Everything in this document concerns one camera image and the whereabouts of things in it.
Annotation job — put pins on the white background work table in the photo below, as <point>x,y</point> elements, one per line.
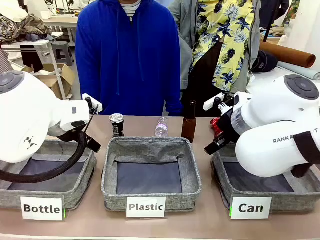
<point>37,43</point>

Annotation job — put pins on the person in pineapple shirt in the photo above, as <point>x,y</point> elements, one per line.
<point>225,37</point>

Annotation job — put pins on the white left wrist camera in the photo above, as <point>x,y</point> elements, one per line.
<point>93,101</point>

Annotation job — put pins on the white Can label card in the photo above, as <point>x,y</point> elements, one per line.
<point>250,208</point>

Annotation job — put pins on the black crushed drink can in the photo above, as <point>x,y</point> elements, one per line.
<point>117,125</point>

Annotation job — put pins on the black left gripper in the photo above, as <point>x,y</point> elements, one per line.
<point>71,136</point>

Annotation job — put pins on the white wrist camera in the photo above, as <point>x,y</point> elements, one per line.
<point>93,101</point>
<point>211,102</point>

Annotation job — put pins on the open cardboard box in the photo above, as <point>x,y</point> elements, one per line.
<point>58,77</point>

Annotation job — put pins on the light blue roll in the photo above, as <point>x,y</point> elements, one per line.
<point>300,71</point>

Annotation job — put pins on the grey fabric basket labelled Plastic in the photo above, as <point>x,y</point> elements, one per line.
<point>150,150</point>

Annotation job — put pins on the grey fabric basket labelled Bottle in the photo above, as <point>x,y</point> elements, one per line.
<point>75,197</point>

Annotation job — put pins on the small clear plastic bottle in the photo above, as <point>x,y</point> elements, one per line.
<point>162,128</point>

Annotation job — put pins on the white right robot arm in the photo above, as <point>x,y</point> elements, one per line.
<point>262,150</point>

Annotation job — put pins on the pile of patterned clothes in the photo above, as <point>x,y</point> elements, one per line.
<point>25,27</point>

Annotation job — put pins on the black hanging cloth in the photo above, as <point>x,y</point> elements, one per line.
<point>31,58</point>

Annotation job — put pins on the white bag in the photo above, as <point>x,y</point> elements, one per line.
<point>12,11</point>

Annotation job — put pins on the person in blue hoodie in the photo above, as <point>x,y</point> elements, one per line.
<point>127,62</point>

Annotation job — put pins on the checkered cloth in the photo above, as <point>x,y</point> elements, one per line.
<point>4,62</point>

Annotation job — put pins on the brown paper roll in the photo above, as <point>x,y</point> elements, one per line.
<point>287,53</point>

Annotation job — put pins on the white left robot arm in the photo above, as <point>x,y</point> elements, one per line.
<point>25,112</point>

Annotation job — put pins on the navy baseball cap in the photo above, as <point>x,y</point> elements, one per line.
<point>263,62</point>

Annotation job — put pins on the white Bottle label card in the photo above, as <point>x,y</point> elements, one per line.
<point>42,208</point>

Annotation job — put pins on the grey fabric basket labelled Can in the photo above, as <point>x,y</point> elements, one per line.
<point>287,200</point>

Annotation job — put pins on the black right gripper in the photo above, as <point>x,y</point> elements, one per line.
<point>228,128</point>

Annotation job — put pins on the white Plastic label card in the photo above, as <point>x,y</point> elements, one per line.
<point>146,207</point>

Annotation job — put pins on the grey plastic stool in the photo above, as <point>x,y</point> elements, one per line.
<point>62,52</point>

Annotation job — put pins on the red crushed drink can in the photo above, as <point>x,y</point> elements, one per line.
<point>215,125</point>

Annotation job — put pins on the brown glass bottle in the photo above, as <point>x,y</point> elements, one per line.
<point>189,127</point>

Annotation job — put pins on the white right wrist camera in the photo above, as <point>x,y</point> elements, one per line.
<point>211,102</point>

